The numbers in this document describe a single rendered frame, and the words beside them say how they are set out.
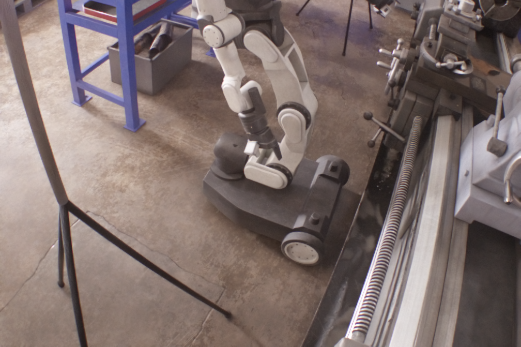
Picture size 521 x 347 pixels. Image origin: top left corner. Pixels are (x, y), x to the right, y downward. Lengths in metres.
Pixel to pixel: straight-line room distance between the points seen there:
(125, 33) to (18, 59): 1.49
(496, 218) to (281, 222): 1.00
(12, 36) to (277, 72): 1.10
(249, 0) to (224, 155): 0.80
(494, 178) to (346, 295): 0.65
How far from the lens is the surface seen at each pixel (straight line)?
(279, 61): 1.48
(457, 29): 1.76
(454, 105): 1.60
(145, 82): 2.68
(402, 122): 1.73
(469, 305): 1.23
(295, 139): 1.63
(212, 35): 1.28
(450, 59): 1.57
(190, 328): 1.75
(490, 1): 2.47
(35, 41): 3.63
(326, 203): 1.93
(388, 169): 1.89
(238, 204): 1.87
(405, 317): 0.98
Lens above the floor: 1.65
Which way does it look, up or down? 44 degrees down
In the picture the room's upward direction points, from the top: 10 degrees clockwise
